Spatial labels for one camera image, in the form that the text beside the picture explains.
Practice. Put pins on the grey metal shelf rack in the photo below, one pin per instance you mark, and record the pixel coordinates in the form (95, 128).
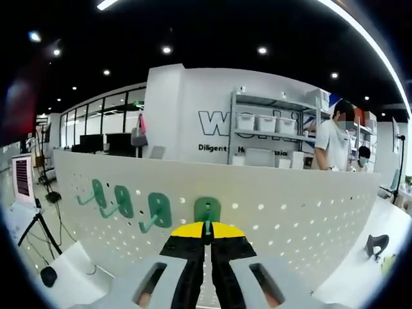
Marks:
(233, 128)

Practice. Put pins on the green hook assembly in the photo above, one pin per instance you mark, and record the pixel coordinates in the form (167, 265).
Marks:
(98, 191)
(124, 199)
(161, 206)
(202, 209)

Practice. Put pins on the open white laptop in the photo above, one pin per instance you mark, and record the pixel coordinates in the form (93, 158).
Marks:
(22, 177)

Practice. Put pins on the white storage bin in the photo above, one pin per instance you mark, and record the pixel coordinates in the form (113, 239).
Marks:
(286, 126)
(245, 122)
(266, 124)

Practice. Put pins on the large white storage box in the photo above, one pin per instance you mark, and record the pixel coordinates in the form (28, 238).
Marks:
(318, 99)

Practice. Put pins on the white perforated mounting plate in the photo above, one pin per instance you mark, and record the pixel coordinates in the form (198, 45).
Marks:
(289, 199)

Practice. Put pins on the black pole stand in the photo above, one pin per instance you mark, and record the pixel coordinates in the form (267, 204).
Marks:
(401, 161)

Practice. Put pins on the small green potted plant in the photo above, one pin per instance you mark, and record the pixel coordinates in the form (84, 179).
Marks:
(408, 180)

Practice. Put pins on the round ceiling spotlights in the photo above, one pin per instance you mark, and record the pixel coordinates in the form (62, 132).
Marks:
(166, 50)

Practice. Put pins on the black computer monitor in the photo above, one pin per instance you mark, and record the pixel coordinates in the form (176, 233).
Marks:
(119, 142)
(91, 143)

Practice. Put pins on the grey pink hanging bag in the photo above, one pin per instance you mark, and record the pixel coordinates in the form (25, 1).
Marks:
(140, 135)

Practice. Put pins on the long ceiling light strip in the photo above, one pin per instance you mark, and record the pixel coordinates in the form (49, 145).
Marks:
(106, 4)

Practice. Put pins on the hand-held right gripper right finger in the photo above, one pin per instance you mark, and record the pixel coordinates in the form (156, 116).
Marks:
(231, 254)

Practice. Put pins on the black laptop tripod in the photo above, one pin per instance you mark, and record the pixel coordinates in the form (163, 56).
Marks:
(38, 215)

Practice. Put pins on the yellow green cloth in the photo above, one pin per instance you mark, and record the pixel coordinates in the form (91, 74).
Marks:
(387, 264)

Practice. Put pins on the black rounded puck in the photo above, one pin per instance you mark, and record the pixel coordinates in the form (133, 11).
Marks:
(48, 277)

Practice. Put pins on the black curved object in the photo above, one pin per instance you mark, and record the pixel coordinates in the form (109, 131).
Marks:
(378, 241)

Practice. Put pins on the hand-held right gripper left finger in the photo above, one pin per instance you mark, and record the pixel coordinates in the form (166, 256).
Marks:
(186, 257)

